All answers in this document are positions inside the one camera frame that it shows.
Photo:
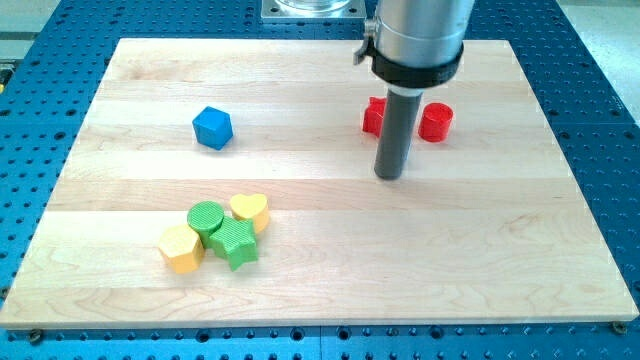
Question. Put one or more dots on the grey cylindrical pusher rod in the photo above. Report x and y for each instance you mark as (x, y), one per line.
(395, 138)

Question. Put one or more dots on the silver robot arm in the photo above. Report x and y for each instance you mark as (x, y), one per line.
(413, 45)

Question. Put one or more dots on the blue cube block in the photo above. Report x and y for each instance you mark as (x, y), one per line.
(213, 128)

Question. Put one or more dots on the red star block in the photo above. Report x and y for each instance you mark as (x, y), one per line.
(373, 116)

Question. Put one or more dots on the red cylinder block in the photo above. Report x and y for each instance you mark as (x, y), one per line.
(435, 122)

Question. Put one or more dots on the yellow heart block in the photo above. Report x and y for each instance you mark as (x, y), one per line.
(253, 207)

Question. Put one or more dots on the wooden board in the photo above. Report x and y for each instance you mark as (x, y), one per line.
(488, 226)

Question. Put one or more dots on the green star block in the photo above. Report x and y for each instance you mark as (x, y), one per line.
(234, 241)

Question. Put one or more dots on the green cylinder block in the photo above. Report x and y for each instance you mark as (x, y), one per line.
(205, 218)

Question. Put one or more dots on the yellow hexagon block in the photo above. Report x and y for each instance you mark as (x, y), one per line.
(181, 248)

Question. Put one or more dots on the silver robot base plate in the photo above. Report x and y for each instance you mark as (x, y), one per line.
(312, 9)

